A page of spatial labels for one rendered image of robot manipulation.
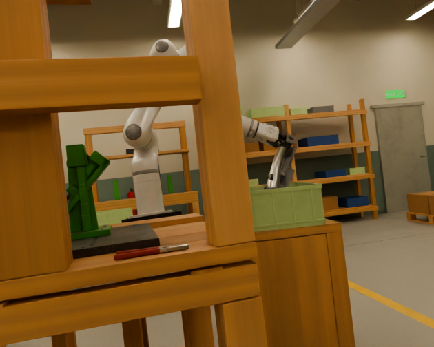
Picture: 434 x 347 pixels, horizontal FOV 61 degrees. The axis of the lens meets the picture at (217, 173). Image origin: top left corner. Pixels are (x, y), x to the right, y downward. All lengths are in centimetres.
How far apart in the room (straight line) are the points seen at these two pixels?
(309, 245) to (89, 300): 103
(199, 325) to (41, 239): 84
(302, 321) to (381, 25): 764
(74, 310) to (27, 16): 57
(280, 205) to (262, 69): 593
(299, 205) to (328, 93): 627
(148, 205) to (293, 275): 68
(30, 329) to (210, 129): 52
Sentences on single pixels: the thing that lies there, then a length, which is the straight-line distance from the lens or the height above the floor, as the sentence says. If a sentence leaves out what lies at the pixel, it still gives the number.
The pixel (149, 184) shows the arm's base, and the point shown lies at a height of 104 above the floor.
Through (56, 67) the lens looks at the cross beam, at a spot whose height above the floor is 126.
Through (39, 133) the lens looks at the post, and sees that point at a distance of 79.
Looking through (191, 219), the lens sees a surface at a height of 89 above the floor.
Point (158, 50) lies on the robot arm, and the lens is 170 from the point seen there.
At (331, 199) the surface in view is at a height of 45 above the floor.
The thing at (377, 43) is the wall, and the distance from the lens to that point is 860.
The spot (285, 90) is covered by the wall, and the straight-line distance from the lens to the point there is 741.
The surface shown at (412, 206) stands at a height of 24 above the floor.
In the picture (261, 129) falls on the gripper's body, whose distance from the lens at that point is 166.
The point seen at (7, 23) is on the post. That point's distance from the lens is 86.
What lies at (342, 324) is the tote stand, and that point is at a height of 37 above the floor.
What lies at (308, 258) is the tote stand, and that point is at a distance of 161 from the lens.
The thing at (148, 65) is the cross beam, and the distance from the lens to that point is 76.
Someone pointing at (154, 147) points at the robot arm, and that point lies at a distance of 176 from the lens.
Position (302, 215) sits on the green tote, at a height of 84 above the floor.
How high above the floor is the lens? 102
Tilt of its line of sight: 1 degrees up
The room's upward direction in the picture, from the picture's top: 6 degrees counter-clockwise
